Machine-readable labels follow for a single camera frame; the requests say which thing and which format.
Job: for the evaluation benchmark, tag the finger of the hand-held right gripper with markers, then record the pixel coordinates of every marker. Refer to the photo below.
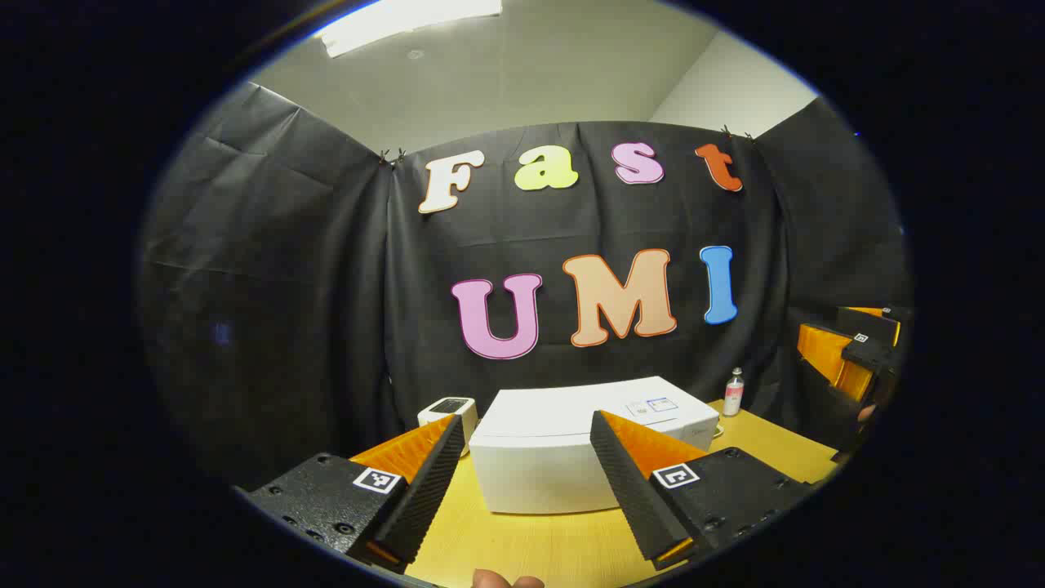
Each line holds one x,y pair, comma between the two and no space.
865,351
869,322

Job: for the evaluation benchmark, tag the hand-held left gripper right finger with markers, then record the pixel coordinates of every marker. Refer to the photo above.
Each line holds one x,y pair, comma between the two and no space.
633,498

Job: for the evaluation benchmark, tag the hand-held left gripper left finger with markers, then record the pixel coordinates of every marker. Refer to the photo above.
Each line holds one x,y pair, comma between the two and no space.
424,490

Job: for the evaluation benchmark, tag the white microwave oven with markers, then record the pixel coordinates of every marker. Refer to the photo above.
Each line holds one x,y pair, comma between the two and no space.
539,457

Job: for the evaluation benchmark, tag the small white box device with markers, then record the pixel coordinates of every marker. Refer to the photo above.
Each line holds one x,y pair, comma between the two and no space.
457,408

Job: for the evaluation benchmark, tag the small clear bottle pink label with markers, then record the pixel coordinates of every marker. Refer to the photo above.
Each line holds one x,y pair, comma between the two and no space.
733,396

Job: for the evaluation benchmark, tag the small cloth clip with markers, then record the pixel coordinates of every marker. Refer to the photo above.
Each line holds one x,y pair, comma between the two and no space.
398,157
726,131

